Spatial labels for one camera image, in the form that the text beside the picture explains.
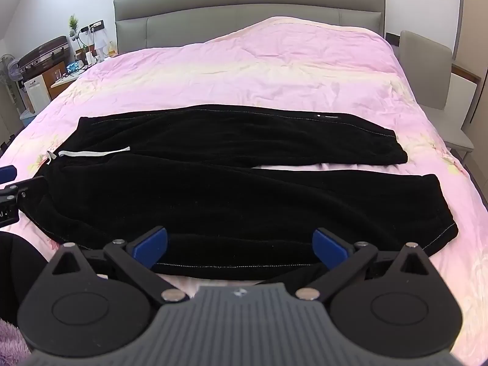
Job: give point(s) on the black pants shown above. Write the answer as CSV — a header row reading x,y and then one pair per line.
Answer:
x,y
236,198

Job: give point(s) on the small standing fan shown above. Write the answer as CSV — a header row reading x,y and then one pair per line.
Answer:
x,y
10,69

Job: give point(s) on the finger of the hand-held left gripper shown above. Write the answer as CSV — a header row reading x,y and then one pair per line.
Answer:
x,y
26,187
7,173

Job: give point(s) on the blue plastic bin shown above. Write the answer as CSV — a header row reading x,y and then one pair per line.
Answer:
x,y
27,118

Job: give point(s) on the wooden nightstand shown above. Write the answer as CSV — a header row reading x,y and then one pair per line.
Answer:
x,y
57,78

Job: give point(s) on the small green potted plant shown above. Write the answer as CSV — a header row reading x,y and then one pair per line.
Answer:
x,y
72,24

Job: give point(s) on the person's black clothed leg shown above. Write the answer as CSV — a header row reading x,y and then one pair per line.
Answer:
x,y
19,270

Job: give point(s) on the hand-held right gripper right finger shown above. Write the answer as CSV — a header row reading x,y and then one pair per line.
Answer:
x,y
328,247

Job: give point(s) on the small blue screen device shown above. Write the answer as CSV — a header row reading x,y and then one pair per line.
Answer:
x,y
74,67

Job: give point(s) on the pink blanket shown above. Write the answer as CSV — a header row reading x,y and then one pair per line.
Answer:
x,y
267,72

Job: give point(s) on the white table lamp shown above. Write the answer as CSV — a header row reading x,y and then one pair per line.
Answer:
x,y
100,44

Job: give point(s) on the grey drawer cabinet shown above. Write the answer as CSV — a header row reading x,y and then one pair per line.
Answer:
x,y
7,114

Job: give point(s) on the white box appliance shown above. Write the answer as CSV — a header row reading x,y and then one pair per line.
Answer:
x,y
37,93

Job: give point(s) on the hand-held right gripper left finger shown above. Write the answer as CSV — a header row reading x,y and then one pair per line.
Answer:
x,y
149,247

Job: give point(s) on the white desk with wooden top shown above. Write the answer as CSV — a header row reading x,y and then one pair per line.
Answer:
x,y
467,91

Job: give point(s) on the grey chair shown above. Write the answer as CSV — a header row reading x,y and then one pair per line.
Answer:
x,y
427,68

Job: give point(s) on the black wall power strip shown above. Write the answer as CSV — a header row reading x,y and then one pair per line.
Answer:
x,y
93,26

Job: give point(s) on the purple fuzzy cloth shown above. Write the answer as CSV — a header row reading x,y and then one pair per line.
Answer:
x,y
11,333

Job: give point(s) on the grey padded bed headboard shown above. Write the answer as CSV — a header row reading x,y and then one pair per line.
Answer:
x,y
244,3

